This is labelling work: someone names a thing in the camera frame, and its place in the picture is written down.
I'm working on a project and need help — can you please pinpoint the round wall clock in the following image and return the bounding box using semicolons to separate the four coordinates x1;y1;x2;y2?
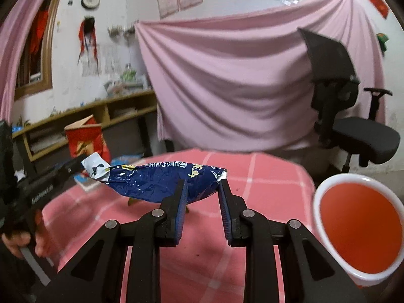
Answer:
81;0;101;10

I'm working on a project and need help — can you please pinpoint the person's left hand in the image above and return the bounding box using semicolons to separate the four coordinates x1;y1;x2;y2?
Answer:
1;210;53;259

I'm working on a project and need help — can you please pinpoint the blue children's book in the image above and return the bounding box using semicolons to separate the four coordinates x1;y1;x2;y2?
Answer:
74;153;145;192

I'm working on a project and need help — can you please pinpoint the wooden wall shelf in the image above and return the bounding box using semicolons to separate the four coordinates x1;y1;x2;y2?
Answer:
11;89;159;163

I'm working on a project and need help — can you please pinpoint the red basin white rim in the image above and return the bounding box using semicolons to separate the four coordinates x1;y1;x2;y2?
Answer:
312;173;403;287

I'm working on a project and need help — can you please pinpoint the black office chair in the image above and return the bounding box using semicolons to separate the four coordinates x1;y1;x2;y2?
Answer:
298;28;400;173

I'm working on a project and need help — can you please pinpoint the pink hanging sheet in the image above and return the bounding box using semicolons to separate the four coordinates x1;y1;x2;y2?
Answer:
136;0;385;152

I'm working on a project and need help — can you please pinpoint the red tassel wall ornament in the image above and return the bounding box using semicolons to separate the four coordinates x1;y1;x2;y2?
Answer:
78;16;99;65

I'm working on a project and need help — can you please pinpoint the red paper box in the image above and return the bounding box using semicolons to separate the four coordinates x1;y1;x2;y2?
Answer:
64;115;111;162

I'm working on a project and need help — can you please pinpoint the blue snack wrapper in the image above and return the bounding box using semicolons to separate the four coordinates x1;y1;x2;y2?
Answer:
81;152;228;205

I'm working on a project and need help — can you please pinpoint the wooden window frame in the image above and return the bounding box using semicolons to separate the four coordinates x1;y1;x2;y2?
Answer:
14;0;60;100

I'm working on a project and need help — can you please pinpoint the pink checkered tablecloth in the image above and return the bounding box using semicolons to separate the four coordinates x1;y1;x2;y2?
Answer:
42;149;315;302

